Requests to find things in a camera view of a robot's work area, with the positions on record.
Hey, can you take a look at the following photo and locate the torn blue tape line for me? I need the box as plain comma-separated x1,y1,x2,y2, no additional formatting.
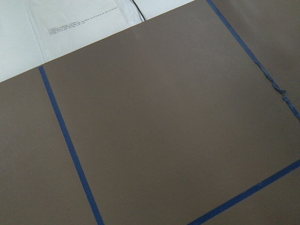
206,0,300,120

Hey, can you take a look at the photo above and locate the white paper sheet with text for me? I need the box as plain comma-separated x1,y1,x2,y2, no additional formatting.
0,0,186,81

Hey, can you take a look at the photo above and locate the blue tape line crosswise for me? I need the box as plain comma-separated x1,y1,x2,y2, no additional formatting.
189,159,300,225

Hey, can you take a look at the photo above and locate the black cable by paper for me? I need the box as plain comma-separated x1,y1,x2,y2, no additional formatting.
130,0,146,22

